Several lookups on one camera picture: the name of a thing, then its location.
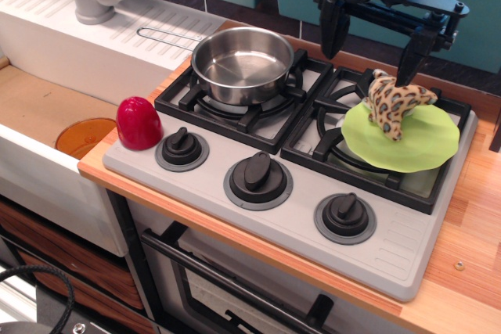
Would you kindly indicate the lime green plate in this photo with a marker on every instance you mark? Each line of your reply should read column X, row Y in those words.
column 430, row 138

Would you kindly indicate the wooden drawer front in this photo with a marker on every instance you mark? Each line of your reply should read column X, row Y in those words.
column 104, row 286

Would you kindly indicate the black right stove knob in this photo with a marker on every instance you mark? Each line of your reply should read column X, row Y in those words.
column 345, row 219

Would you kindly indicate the black left burner grate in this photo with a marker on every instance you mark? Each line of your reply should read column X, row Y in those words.
column 264, row 126

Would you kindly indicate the black stove knob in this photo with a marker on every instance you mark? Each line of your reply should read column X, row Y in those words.
column 345, row 219
column 258, row 183
column 182, row 151

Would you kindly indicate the stuffed cheetah toy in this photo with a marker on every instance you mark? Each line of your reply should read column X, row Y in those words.
column 388, row 104

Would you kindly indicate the orange plastic bowl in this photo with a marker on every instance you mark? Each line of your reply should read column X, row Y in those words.
column 81, row 137

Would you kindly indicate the black right burner grate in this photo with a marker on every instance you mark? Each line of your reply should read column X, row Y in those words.
column 318, row 144

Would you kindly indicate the stainless steel pot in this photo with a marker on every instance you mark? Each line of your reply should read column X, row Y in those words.
column 239, row 66

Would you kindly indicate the toy oven door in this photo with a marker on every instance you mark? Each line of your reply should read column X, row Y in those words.
column 167, row 245

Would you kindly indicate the grey toy stove top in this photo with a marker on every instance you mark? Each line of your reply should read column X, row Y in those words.
column 308, row 172

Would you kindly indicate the black burner grate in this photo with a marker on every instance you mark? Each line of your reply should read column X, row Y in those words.
column 318, row 144
column 264, row 126

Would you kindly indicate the white toy sink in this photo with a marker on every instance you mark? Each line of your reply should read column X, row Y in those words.
column 56, row 71

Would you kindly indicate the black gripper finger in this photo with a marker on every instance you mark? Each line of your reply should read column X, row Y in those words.
column 334, row 26
column 413, row 58

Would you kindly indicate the black middle stove knob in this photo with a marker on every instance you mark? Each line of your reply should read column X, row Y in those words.
column 258, row 183

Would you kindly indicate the black left stove knob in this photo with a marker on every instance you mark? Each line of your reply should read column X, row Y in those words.
column 182, row 151

